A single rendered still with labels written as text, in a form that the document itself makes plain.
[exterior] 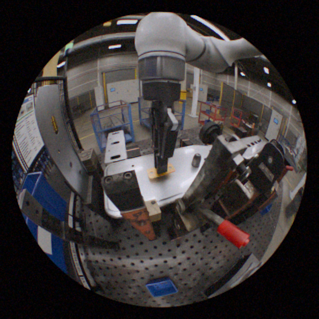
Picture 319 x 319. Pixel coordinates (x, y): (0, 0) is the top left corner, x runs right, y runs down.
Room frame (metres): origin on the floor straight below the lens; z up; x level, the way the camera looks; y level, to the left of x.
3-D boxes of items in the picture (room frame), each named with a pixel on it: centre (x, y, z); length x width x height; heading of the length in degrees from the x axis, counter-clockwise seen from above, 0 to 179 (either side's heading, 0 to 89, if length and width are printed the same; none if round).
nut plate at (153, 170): (0.22, 0.00, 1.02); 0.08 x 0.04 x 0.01; 110
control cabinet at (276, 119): (3.12, -6.57, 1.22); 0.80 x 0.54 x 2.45; 29
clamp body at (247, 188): (0.10, -0.24, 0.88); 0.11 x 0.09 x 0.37; 20
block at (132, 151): (0.37, 0.12, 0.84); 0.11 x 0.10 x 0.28; 20
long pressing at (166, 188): (0.39, -0.47, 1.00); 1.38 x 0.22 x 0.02; 110
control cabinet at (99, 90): (7.83, 4.74, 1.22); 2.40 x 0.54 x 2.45; 26
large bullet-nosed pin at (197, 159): (0.26, -0.13, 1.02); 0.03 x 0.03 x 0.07
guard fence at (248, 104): (4.40, -6.51, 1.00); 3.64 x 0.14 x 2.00; 29
